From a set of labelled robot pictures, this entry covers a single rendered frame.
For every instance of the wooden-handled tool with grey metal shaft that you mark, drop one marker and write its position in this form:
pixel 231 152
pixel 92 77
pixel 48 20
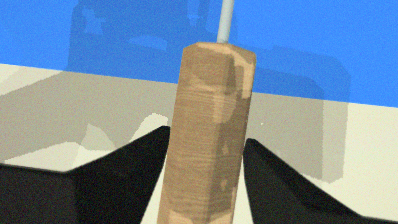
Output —
pixel 208 130

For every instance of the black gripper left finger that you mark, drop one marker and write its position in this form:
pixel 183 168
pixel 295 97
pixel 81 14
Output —
pixel 115 188

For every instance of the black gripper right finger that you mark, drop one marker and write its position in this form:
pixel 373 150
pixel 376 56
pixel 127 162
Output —
pixel 278 194

